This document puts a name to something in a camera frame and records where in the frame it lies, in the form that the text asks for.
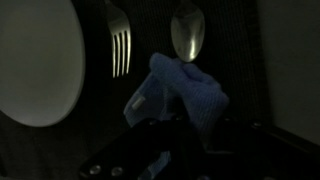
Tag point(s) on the white round plate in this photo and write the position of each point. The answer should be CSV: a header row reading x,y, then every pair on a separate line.
x,y
42,60

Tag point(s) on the dark woven placemat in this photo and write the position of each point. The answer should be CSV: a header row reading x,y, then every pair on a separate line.
x,y
232,54

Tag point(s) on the silver spoon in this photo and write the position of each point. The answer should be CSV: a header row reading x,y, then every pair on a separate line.
x,y
187,30

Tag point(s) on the silver fork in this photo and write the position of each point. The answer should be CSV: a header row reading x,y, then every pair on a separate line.
x,y
119,27

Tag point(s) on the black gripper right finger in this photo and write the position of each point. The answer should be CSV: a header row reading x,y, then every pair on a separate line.
x,y
258,151

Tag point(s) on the blue towel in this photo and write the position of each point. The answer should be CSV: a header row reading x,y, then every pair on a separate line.
x,y
168,79

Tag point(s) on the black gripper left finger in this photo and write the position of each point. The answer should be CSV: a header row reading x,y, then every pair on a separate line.
x,y
132,152

